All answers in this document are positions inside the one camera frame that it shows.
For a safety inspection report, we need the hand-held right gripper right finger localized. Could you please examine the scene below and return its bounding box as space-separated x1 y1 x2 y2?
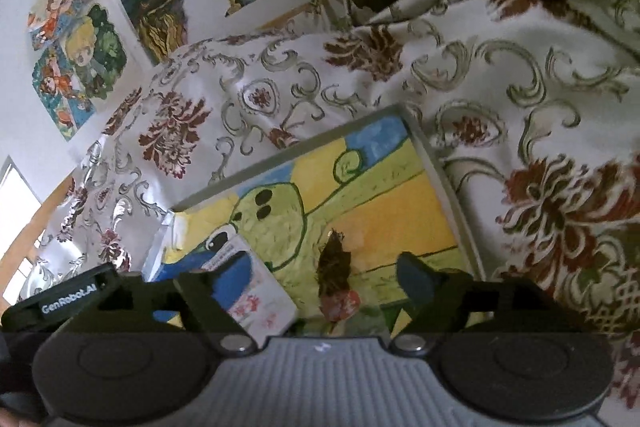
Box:
390 252 551 354

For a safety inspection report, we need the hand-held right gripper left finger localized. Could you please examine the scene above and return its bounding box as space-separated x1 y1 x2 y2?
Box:
100 272 256 354

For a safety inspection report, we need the white packet with pink print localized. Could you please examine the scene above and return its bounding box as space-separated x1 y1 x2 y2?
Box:
227 252 298 343

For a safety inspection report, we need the dried dark flower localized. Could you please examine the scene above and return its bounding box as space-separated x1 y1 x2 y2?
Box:
317 229 363 323

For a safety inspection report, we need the grey tray with painted bottom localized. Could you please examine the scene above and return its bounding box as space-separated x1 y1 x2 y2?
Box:
142 104 488 338

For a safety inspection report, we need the window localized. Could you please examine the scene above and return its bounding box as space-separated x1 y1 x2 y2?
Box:
0 154 43 308

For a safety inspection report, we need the floral printed blanket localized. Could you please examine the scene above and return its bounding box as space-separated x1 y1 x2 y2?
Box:
15 0 640 410

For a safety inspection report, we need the cartoon children wall poster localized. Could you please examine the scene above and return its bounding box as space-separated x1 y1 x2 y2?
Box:
27 0 132 142

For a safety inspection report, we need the swirl sunflower wall painting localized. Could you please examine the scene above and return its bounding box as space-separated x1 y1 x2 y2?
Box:
115 0 226 68

